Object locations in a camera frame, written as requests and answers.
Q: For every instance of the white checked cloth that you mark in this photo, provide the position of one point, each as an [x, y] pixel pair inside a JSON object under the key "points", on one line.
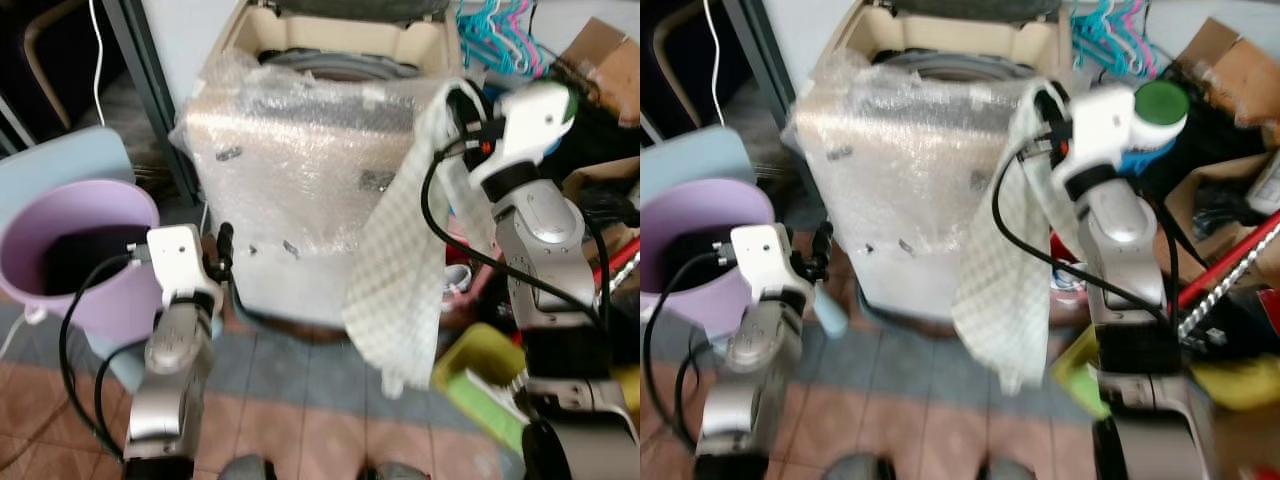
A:
{"points": [[1000, 280], [400, 260]]}

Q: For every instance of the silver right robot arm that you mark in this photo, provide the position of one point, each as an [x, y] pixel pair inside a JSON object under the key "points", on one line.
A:
{"points": [[540, 240], [1125, 240]]}

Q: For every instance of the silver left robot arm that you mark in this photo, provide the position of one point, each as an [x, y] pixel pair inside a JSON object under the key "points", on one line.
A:
{"points": [[740, 370], [175, 370]]}

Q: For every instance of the blue plastic clothes hanger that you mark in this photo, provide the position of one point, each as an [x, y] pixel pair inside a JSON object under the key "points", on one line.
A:
{"points": [[480, 40], [1100, 40]]}

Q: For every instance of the pink plastic clothes hanger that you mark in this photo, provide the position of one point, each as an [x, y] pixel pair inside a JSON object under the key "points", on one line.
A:
{"points": [[530, 35], [1145, 35]]}

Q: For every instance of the bubble-wrapped washing machine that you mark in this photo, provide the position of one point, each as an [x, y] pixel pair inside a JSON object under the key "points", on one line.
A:
{"points": [[290, 170], [900, 170]]}

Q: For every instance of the green round lid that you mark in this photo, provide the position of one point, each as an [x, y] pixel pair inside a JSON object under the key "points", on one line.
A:
{"points": [[572, 105], [1162, 102]]}

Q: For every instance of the purple plastic bucket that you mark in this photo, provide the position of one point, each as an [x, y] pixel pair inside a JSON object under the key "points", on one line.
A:
{"points": [[95, 215], [700, 205]]}

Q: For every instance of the brown cardboard box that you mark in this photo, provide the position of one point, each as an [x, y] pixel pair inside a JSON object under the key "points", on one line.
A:
{"points": [[1235, 70], [610, 65]]}

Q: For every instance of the white shoe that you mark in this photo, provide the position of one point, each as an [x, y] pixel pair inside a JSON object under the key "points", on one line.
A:
{"points": [[1063, 278], [455, 282]]}

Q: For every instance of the light blue plastic stool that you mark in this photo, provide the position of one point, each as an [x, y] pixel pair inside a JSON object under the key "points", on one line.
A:
{"points": [[70, 155], [690, 150]]}

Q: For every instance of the red pole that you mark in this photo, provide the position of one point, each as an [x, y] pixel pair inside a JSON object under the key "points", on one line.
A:
{"points": [[1230, 255], [622, 262]]}

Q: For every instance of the grey left robot foot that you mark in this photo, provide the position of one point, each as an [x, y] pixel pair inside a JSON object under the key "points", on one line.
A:
{"points": [[860, 468], [247, 468]]}

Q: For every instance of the grey robot foot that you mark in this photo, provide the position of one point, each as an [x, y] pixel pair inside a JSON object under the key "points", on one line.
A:
{"points": [[1012, 470], [247, 468], [860, 468], [398, 470]]}

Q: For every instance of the yellow plastic tub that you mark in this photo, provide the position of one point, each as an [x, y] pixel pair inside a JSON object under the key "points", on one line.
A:
{"points": [[1240, 382], [628, 385]]}

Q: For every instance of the yellow-green plastic basket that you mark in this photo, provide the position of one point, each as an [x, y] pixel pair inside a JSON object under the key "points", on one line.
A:
{"points": [[480, 365], [1078, 370]]}

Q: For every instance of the grey right robot foot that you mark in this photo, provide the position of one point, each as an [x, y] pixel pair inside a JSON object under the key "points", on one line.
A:
{"points": [[398, 470], [1012, 470]]}

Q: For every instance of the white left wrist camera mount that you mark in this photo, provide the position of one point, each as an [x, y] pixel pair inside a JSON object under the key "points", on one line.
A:
{"points": [[180, 260], [765, 260]]}

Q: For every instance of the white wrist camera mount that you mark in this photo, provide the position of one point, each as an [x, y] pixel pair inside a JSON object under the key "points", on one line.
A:
{"points": [[180, 260], [1100, 130], [765, 260], [525, 125]]}

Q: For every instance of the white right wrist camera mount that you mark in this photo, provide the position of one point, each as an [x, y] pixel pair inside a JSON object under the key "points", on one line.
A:
{"points": [[525, 125], [1100, 130]]}

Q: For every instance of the dark metal frame post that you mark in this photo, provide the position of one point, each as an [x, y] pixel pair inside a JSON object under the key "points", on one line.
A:
{"points": [[775, 90], [150, 90]]}

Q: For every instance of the curved wooden chair frame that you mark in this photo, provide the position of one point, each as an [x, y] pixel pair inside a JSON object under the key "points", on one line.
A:
{"points": [[675, 50], [40, 50]]}

